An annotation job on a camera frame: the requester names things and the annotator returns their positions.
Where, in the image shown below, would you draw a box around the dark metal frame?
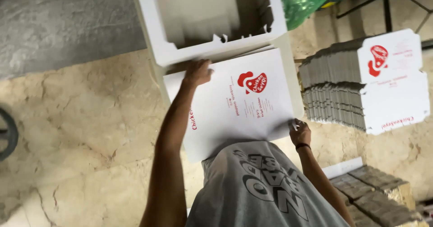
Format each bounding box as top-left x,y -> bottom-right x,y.
336,0 -> 433,35

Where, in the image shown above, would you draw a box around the green plastic bag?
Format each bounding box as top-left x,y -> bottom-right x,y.
279,0 -> 340,31

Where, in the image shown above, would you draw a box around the white printed carton sheet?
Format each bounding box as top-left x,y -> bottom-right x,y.
163,48 -> 295,163

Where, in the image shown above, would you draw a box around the open white carton box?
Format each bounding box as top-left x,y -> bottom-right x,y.
130,0 -> 288,67

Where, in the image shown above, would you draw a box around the person's right hand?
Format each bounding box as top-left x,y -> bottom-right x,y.
288,118 -> 312,148

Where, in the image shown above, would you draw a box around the bundles of grey cardboard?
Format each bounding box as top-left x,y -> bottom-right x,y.
329,166 -> 430,227

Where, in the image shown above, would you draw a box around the person's grey printed t-shirt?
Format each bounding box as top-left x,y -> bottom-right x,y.
185,140 -> 351,227

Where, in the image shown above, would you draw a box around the large white closed carton box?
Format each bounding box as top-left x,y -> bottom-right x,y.
149,34 -> 305,121

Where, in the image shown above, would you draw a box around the white cardboard strip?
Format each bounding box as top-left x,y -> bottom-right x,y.
321,157 -> 364,179

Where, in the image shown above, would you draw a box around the person's left hand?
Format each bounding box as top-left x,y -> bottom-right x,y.
183,59 -> 214,87

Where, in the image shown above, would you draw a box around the black round wheel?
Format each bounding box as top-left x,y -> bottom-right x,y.
0,107 -> 19,162

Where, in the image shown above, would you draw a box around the stack of flat printed cartons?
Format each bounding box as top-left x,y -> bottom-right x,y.
299,28 -> 431,135

